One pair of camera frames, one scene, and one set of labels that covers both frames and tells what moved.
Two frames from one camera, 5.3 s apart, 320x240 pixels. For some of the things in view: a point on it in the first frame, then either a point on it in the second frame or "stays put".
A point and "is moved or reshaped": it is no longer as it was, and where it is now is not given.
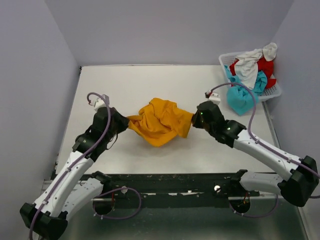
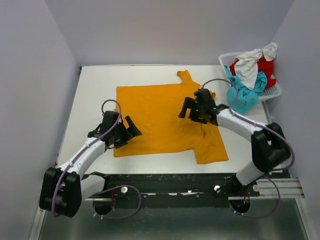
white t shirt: (246, 64) stays put
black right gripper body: (197, 122) -> (197, 114)
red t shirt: (267, 66) stays put
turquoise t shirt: (240, 98) stays put
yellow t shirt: (158, 123) is moved or reshaped
